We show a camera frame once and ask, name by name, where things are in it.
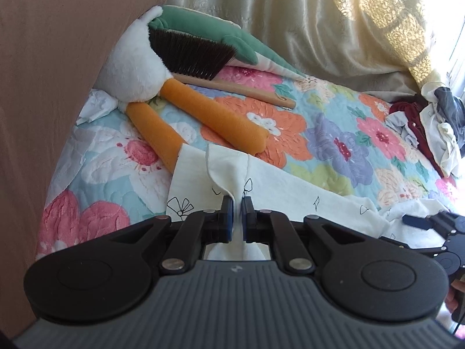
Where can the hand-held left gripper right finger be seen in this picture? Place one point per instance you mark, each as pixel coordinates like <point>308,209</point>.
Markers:
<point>247,221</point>

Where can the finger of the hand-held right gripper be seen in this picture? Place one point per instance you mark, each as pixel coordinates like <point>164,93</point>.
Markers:
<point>416,221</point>
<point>399,243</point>

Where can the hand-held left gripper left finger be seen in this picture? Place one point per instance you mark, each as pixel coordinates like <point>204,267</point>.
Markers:
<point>227,221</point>

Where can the white bow-print garment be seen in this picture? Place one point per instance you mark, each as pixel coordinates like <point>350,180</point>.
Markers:
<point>290,189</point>

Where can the pile of clothes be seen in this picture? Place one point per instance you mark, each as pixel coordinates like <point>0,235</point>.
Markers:
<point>447,141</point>

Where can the person's right hand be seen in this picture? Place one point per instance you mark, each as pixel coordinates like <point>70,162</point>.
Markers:
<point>451,300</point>

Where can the light grey garment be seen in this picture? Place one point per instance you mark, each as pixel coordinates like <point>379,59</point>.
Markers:
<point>403,127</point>

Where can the dark red garment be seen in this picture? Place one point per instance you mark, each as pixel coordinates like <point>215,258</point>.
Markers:
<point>417,123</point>

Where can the floral quilt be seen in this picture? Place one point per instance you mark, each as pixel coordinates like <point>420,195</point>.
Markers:
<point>327,141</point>

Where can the dark grey garment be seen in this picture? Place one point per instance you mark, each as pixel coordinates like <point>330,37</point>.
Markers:
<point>450,105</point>

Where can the bright window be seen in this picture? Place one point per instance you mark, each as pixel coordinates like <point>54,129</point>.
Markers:
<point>458,54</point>

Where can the crumpled white cloth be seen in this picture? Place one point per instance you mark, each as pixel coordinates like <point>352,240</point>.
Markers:
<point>96,105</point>

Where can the white goose plush toy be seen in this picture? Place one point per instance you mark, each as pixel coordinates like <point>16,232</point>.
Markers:
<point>134,65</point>

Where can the green plush toy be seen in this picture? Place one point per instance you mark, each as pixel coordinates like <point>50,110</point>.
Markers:
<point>203,25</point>

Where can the beige patterned curtain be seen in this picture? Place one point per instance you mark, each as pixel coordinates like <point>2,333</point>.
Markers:
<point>308,18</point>

